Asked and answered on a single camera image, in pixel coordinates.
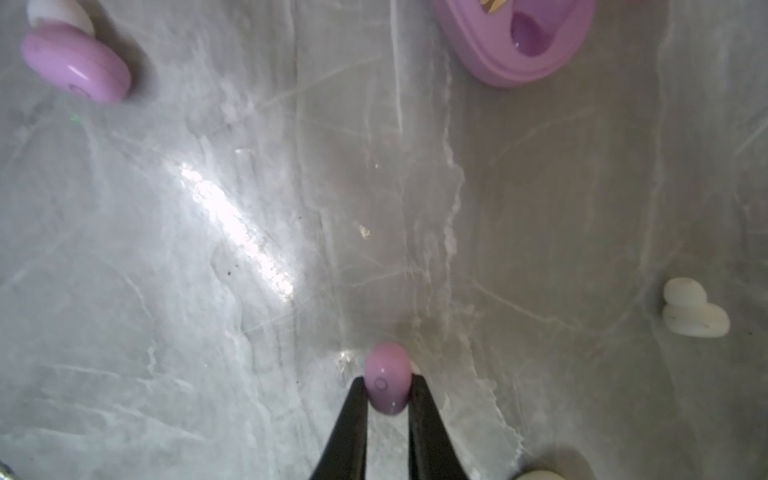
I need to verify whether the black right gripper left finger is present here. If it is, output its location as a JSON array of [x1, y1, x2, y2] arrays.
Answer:
[[310, 376, 369, 480]]

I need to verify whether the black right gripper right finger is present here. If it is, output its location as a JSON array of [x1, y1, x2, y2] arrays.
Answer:
[[408, 374, 469, 480]]

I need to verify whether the purple earbud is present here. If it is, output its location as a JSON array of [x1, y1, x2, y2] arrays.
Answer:
[[21, 0, 132, 103], [363, 342, 412, 416]]

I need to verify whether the purple earbud charging case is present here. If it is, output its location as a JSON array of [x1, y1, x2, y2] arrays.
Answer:
[[432, 0, 597, 89]]

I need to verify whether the white earbud charging case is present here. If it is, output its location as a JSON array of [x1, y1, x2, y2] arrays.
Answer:
[[514, 469, 565, 480]]

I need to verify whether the white earbud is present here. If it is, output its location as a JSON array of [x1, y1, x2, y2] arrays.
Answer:
[[662, 277, 731, 338]]

